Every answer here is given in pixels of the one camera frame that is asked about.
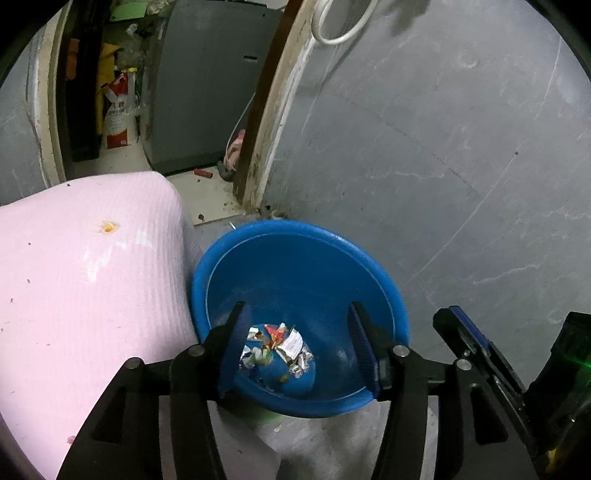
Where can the pink rag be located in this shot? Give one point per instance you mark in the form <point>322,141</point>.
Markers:
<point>236,147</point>

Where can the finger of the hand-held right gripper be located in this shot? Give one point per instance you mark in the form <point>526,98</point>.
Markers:
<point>468,330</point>

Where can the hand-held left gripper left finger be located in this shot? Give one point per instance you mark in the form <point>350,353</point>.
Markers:
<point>233,350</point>

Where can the small red tube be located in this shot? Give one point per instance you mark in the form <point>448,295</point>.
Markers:
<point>202,173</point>

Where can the small pile of scraps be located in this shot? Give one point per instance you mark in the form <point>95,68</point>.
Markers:
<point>291,346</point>

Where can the clear plastic bag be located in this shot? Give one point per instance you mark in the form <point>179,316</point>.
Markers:
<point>129,60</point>

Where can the wooden door jamb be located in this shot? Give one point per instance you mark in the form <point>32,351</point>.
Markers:
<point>272,92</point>
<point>46,115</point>

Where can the grey metal cabinet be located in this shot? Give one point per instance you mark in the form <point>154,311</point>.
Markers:
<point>203,83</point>

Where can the blue plastic basin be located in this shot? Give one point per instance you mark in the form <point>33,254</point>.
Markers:
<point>300,277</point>

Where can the yellow bag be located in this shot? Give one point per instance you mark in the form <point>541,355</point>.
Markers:
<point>105,83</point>

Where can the green paper sheet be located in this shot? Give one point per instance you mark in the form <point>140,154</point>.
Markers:
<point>129,9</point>

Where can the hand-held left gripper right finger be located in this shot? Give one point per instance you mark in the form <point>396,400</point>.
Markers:
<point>364,350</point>

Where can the pink foam mat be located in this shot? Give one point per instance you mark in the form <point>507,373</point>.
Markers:
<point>83,300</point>

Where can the white red printed sack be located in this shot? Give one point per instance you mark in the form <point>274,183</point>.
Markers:
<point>119,120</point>

